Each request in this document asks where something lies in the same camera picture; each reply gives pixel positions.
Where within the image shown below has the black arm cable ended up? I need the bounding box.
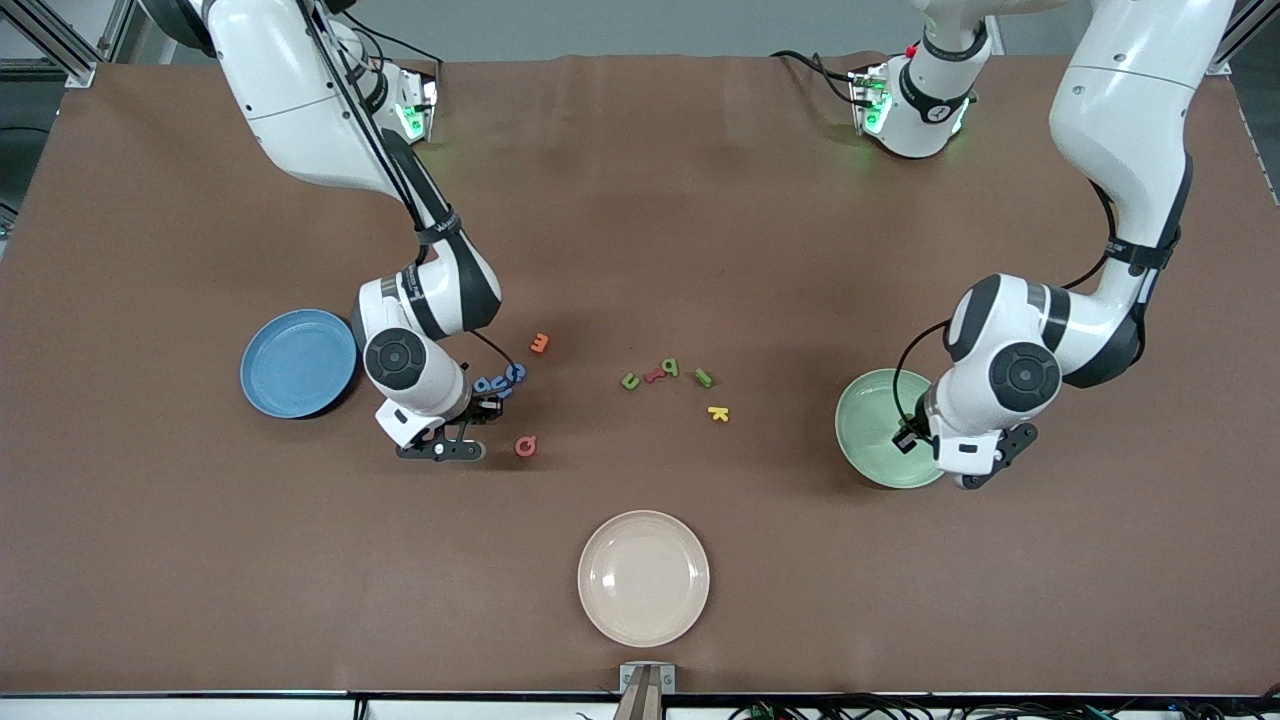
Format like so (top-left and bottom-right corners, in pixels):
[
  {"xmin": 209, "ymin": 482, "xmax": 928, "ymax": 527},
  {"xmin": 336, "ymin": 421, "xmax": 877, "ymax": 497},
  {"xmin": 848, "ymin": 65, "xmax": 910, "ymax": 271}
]
[
  {"xmin": 893, "ymin": 180, "xmax": 1121, "ymax": 431},
  {"xmin": 295, "ymin": 0, "xmax": 526, "ymax": 403}
]

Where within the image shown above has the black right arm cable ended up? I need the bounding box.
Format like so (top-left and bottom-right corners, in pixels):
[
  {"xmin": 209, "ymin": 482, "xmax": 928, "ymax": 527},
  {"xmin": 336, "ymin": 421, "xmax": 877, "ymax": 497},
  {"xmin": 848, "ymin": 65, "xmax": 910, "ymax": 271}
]
[{"xmin": 295, "ymin": 0, "xmax": 526, "ymax": 403}]

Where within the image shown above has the black base cable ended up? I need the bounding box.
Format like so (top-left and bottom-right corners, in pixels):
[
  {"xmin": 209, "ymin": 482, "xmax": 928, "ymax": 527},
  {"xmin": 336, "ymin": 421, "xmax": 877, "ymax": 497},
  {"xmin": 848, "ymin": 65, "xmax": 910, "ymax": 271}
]
[{"xmin": 770, "ymin": 48, "xmax": 861, "ymax": 106}]

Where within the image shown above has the cream round plate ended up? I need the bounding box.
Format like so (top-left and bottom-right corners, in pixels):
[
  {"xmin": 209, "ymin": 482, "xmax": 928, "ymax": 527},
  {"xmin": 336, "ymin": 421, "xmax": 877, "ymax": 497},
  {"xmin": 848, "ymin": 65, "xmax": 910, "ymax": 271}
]
[{"xmin": 577, "ymin": 510, "xmax": 712, "ymax": 648}]

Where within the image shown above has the white table edge rail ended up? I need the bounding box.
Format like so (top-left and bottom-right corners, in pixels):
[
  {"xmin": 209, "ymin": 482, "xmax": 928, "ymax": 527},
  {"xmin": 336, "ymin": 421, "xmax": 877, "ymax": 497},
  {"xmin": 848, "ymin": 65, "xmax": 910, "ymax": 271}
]
[{"xmin": 0, "ymin": 692, "xmax": 1280, "ymax": 720}]

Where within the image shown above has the black cable bundle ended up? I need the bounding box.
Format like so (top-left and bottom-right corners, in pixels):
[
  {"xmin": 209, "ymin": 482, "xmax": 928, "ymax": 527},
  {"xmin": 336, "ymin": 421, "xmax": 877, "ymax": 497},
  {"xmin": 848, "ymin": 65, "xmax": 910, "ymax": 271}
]
[{"xmin": 730, "ymin": 693, "xmax": 1280, "ymax": 720}]

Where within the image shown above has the green round plate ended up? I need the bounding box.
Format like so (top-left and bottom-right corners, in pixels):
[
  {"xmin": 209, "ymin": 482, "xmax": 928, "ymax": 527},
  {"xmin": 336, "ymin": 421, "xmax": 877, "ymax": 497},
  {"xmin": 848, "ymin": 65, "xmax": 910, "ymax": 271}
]
[{"xmin": 835, "ymin": 368, "xmax": 951, "ymax": 490}]

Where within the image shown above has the brown table cover mat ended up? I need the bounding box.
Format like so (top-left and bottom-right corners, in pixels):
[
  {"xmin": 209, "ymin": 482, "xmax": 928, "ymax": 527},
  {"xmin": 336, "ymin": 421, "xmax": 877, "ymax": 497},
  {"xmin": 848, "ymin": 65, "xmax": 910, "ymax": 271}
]
[{"xmin": 0, "ymin": 52, "xmax": 1280, "ymax": 698}]

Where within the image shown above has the aluminium frame profile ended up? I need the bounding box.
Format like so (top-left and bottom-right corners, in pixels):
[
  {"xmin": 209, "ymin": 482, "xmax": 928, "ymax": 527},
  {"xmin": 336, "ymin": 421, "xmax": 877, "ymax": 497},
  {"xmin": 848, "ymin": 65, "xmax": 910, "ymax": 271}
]
[
  {"xmin": 1205, "ymin": 0, "xmax": 1280, "ymax": 76},
  {"xmin": 0, "ymin": 0, "xmax": 136, "ymax": 89}
]

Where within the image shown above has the grey table edge bracket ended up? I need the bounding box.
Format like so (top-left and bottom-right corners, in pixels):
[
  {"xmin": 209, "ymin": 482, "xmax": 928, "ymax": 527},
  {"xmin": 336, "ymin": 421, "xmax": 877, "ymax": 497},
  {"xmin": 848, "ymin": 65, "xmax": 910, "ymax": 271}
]
[{"xmin": 615, "ymin": 662, "xmax": 677, "ymax": 720}]

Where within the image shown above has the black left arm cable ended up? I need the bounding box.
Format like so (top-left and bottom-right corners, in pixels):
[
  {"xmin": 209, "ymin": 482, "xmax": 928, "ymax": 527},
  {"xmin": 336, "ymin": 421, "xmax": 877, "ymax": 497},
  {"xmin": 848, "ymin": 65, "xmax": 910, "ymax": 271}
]
[{"xmin": 893, "ymin": 180, "xmax": 1121, "ymax": 431}]

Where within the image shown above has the blue round plate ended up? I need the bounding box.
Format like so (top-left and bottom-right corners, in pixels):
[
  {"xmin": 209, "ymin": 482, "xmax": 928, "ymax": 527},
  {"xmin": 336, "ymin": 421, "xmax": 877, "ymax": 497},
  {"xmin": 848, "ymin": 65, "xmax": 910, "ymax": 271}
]
[{"xmin": 240, "ymin": 308, "xmax": 359, "ymax": 420}]

